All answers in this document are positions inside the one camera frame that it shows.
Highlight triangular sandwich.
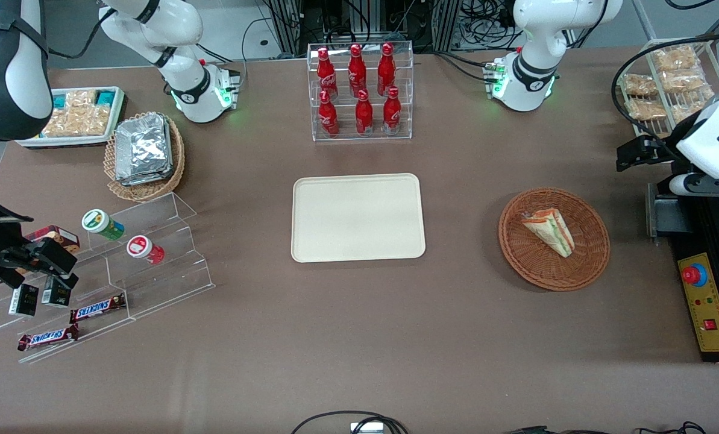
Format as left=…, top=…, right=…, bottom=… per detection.
left=521, top=207, right=576, bottom=259

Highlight white rectangular snack tray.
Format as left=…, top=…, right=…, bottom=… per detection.
left=16, top=86, right=126, bottom=149

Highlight light tan wicker basket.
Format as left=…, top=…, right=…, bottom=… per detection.
left=104, top=112, right=186, bottom=203

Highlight dark brown wicker basket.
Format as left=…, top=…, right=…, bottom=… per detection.
left=498, top=187, right=611, bottom=292

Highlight cream plastic tray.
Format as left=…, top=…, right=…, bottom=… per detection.
left=291, top=173, right=427, bottom=264

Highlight brown chocolate box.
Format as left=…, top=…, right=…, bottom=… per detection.
left=23, top=225, right=81, bottom=254

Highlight small black box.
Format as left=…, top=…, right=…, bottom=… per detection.
left=8, top=283, right=40, bottom=317
left=41, top=276, right=72, bottom=308

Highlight clear bag beige snacks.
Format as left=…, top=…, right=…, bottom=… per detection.
left=671, top=90, right=714, bottom=123
left=623, top=73, right=659, bottom=97
left=653, top=46, right=699, bottom=73
left=627, top=98, right=668, bottom=121
left=662, top=69, right=707, bottom=94

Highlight green lid snack cup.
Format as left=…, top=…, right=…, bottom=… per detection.
left=81, top=209, right=126, bottom=241

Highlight grey metal block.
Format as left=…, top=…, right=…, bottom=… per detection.
left=647, top=183, right=686, bottom=239

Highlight brown snickers bar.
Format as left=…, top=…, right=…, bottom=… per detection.
left=70, top=293, right=127, bottom=324
left=17, top=324, right=80, bottom=352

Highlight red lid snack cup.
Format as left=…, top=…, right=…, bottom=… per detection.
left=126, top=235, right=166, bottom=265

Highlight clear acrylic step stand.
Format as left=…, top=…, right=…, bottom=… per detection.
left=0, top=192, right=216, bottom=365

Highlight red emergency stop button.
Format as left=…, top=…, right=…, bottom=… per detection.
left=682, top=263, right=708, bottom=288

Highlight pile of beige snack bags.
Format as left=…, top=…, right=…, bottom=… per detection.
left=41, top=90, right=111, bottom=137

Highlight silver foil packs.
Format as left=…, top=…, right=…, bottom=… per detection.
left=114, top=113, right=174, bottom=186

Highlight black machine yellow control panel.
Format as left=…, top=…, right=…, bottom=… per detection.
left=647, top=181, right=719, bottom=363

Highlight red cola bottle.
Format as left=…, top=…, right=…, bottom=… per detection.
left=383, top=86, right=402, bottom=135
left=348, top=43, right=368, bottom=98
left=316, top=47, right=339, bottom=102
left=377, top=42, right=397, bottom=97
left=355, top=89, right=374, bottom=137
left=318, top=89, right=340, bottom=138

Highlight clear acrylic bottle rack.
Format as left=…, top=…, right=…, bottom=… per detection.
left=307, top=41, right=414, bottom=142

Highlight white wire rack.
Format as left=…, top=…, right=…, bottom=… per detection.
left=615, top=37, right=719, bottom=139

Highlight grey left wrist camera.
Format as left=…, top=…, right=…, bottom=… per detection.
left=670, top=174, right=699, bottom=197

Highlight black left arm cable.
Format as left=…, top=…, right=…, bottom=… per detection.
left=611, top=31, right=719, bottom=165

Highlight tangled black cables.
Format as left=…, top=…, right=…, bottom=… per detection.
left=460, top=0, right=524, bottom=50

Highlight aluminium frame post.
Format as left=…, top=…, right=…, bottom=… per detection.
left=432, top=0, right=462, bottom=52
left=269, top=0, right=303, bottom=55

